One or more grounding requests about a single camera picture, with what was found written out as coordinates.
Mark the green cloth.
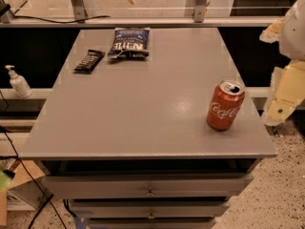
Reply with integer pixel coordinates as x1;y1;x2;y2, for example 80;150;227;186
0;170;12;191

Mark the top grey drawer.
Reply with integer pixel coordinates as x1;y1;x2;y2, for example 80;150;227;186
42;174;254;199

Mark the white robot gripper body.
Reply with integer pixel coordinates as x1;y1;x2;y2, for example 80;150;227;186
279;0;305;61

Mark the middle grey drawer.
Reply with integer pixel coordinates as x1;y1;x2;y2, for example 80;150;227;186
70;199;229;219

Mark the grey metal bracket right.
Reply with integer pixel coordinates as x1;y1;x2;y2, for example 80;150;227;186
193;0;207;23

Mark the blue chip bag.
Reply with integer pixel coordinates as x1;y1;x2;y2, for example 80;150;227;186
108;28;150;59

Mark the grey metal bracket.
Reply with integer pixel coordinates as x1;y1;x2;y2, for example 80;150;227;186
71;0;97;23
193;0;207;23

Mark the white pump bottle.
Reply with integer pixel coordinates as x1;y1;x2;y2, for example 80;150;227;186
6;65;32;98

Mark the bottom grey drawer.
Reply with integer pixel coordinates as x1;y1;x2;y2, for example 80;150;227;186
88;219;215;229

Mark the red Coca-Cola can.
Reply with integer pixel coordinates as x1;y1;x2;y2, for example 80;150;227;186
207;79;245;131

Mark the cardboard box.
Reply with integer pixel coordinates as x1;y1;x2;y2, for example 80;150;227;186
0;160;45;226

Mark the black cable on ledge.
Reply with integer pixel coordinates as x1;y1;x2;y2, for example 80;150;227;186
12;14;111;25

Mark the grey metal bracket left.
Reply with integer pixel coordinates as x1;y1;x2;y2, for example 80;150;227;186
71;0;97;23

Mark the black cable on floor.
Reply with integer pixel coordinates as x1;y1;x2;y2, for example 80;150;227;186
0;124;69;229

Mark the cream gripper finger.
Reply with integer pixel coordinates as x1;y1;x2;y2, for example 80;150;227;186
261;60;305;126
259;18;283;44

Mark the grey drawer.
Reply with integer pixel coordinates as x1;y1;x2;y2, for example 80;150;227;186
88;219;215;229
70;199;229;219
42;174;254;199

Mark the dark brown snack bar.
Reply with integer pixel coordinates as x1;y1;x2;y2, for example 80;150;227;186
74;50;105;73

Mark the grey drawer cabinet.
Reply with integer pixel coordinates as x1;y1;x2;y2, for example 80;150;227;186
19;27;278;229

